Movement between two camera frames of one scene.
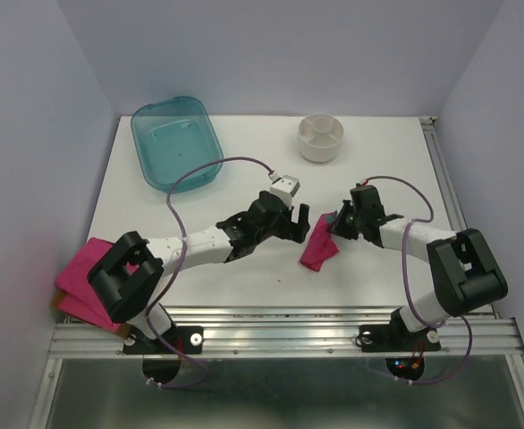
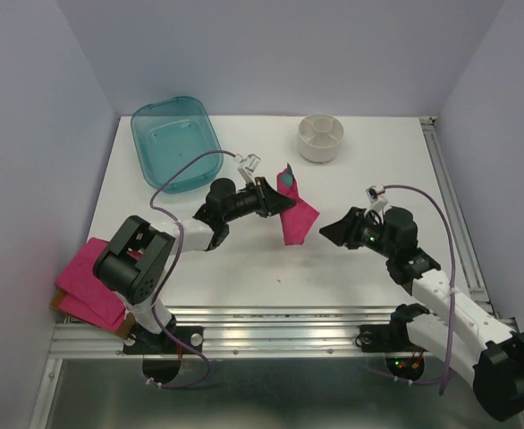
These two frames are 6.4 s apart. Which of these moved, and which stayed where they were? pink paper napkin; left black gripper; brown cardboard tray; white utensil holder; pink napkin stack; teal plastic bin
Moved: pink paper napkin; left black gripper
Stayed: pink napkin stack; brown cardboard tray; teal plastic bin; white utensil holder
